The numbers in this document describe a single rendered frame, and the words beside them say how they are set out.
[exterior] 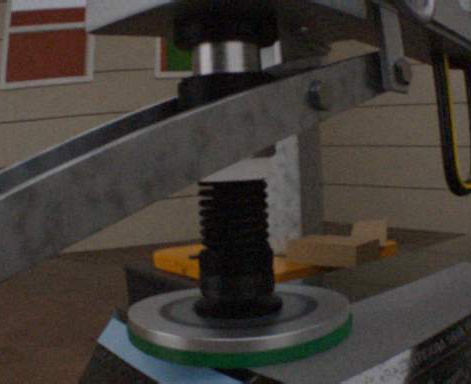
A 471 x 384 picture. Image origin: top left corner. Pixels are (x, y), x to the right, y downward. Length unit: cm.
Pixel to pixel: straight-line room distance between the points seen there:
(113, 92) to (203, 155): 657
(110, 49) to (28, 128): 136
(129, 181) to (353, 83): 30
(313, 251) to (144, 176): 99
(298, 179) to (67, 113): 544
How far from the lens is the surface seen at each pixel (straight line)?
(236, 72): 54
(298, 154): 151
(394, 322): 61
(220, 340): 50
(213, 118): 48
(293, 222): 152
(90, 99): 692
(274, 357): 51
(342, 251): 135
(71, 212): 40
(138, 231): 716
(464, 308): 64
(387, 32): 70
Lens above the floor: 104
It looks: 4 degrees down
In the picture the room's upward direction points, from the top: 3 degrees counter-clockwise
